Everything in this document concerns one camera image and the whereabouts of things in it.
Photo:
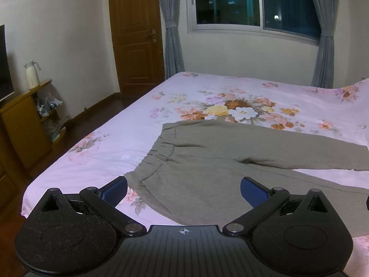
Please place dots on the crumpled plastic bags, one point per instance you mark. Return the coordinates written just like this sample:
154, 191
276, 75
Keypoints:
49, 104

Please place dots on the black television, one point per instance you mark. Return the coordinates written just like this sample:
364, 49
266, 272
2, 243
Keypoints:
3, 69

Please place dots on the wooden cabinet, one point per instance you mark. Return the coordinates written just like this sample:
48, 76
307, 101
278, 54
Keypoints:
23, 127

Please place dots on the white thermos jug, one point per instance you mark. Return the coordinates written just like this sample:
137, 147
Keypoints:
32, 76

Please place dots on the sliding glass window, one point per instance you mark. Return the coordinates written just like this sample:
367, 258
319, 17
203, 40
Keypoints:
230, 3

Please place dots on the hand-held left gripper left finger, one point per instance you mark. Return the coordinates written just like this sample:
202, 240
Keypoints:
116, 191

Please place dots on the pink floral bedsheet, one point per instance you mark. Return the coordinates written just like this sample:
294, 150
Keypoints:
115, 138

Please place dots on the grey curtain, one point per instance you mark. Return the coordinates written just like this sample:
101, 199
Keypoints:
172, 49
324, 54

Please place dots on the grey pants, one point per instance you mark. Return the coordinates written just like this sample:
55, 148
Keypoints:
201, 164

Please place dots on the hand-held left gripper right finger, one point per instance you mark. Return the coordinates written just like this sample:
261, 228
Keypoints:
253, 191

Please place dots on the brown wooden door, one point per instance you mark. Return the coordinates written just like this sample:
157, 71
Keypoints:
135, 34

